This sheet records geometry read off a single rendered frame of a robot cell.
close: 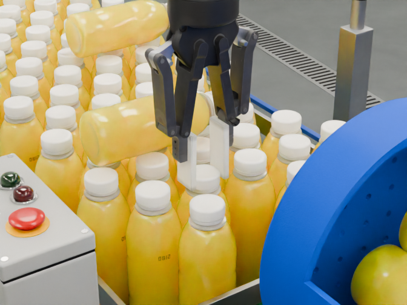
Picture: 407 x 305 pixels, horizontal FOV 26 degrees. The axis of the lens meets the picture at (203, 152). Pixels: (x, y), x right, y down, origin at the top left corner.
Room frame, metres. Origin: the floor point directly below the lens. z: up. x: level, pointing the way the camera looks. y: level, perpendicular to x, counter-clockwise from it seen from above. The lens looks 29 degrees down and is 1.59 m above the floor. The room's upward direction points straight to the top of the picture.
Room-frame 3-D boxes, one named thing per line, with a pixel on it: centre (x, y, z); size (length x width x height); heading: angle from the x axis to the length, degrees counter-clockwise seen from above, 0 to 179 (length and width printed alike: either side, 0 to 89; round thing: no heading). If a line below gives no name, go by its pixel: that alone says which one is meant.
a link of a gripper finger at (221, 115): (0.90, -0.03, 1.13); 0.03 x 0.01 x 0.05; 124
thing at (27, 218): (0.74, 0.18, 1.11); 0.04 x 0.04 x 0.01
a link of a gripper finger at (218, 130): (0.89, -0.02, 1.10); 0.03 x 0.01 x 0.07; 34
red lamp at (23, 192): (0.79, 0.19, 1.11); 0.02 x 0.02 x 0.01
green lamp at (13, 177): (0.82, 0.21, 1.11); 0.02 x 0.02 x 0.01
